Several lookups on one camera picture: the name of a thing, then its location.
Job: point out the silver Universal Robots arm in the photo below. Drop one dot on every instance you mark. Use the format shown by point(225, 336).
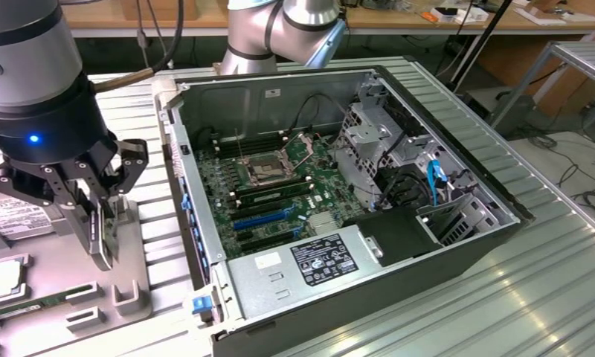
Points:
point(20, 56)

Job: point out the short black expansion slot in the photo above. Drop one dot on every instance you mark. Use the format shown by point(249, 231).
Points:
point(244, 232)

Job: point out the CPU socket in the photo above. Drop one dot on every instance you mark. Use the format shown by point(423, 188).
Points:
point(264, 171)

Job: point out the long black expansion slot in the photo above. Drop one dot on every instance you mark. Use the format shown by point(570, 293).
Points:
point(267, 240)
point(257, 212)
point(269, 248)

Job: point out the low-profile graphics card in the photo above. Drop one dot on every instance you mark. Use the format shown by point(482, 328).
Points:
point(101, 241)

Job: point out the white paper stack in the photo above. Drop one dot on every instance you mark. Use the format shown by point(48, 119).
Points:
point(540, 16)

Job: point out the white cardboard box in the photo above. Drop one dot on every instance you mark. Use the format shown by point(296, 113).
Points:
point(471, 16)

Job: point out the black slanted pole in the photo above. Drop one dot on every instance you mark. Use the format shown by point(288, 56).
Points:
point(482, 41)

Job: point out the grey parts rack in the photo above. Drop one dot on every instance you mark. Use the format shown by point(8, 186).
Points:
point(54, 282)

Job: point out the silver metal drive cage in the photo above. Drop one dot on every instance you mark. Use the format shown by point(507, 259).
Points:
point(367, 137)

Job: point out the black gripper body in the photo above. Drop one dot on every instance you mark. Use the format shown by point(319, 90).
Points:
point(44, 130)

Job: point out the small black device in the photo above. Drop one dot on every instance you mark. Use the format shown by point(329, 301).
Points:
point(445, 11)

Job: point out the metal socket cover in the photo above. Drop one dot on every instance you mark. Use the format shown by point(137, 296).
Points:
point(297, 147)

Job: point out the silver power supply unit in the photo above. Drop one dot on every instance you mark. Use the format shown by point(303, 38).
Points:
point(257, 282)

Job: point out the small orange box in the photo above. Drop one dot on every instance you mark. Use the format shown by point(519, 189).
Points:
point(428, 16)

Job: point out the wooden desk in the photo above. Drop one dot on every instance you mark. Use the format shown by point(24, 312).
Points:
point(391, 22)

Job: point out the thin locking lever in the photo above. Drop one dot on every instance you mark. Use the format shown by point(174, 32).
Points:
point(239, 147)

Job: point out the green motherboard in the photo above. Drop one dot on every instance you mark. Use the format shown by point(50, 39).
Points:
point(327, 186)

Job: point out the grey perforated disk bay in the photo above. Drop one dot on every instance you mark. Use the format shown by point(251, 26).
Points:
point(456, 223)

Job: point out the silver chipset heatsink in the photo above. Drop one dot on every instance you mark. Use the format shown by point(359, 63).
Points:
point(321, 222)

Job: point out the open black PC case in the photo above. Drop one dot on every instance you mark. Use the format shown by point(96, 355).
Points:
point(476, 260)

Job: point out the blue case latch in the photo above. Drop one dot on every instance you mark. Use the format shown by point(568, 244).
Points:
point(200, 306)

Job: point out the dark box under frame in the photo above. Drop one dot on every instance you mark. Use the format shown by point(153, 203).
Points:
point(500, 108)

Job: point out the green RAM stick with label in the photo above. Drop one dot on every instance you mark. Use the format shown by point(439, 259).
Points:
point(24, 308)

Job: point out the metal frame table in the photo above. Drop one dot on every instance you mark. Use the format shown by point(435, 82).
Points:
point(590, 56)

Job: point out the silver hard disk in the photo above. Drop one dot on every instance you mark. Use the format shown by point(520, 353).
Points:
point(9, 219)

